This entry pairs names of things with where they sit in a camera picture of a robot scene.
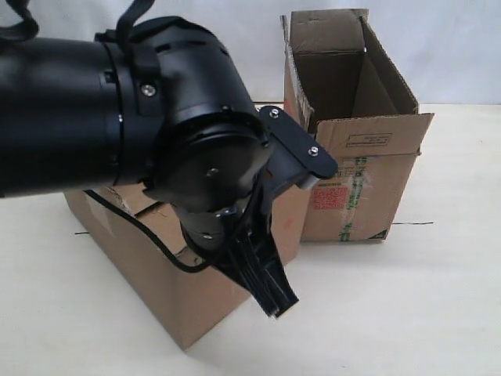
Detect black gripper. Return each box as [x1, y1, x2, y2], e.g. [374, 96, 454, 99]
[180, 106, 338, 270]

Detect torn cardboard box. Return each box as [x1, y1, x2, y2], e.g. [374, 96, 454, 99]
[62, 102, 312, 352]

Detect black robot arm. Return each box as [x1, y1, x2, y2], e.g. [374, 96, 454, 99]
[1, 17, 337, 317]

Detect tall cardboard box with flaps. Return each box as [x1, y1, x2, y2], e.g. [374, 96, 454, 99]
[280, 9, 433, 242]

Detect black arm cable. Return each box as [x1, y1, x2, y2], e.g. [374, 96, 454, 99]
[83, 189, 212, 273]

